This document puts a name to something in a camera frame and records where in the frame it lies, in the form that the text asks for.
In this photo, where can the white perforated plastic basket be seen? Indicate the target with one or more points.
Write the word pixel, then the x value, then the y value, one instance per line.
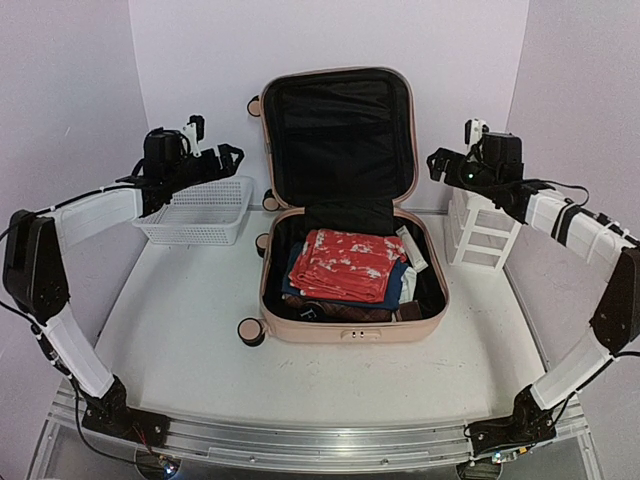
pixel 206 214

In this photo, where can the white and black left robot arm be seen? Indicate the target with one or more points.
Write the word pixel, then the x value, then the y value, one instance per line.
pixel 34 273

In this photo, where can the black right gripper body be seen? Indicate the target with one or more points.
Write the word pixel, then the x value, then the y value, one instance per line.
pixel 447 165

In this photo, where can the dark blue garment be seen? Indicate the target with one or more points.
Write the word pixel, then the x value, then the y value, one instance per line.
pixel 392 295

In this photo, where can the dark brown pouch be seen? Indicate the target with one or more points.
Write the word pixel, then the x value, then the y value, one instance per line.
pixel 342 313

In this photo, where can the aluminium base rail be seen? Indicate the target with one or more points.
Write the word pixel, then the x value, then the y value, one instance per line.
pixel 565 452

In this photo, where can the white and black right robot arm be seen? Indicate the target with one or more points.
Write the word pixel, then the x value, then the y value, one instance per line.
pixel 576 274

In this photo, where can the white desktop drawer organizer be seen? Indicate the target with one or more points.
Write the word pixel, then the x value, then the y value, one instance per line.
pixel 477 235

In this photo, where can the pink hard-shell suitcase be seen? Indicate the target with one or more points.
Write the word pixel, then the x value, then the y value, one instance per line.
pixel 342 154

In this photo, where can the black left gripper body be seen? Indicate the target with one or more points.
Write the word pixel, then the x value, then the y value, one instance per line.
pixel 181 177

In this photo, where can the black round jar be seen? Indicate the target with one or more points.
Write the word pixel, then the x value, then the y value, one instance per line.
pixel 311 312

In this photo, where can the white t-shirt blue flower print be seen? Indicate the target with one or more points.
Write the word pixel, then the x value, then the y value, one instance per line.
pixel 408 285

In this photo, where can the red patterned cloth item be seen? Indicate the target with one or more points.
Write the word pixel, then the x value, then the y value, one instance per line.
pixel 346 266

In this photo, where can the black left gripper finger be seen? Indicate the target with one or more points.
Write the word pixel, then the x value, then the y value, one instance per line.
pixel 197 122
pixel 230 158

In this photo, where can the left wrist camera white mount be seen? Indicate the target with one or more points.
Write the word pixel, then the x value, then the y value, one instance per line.
pixel 193 147

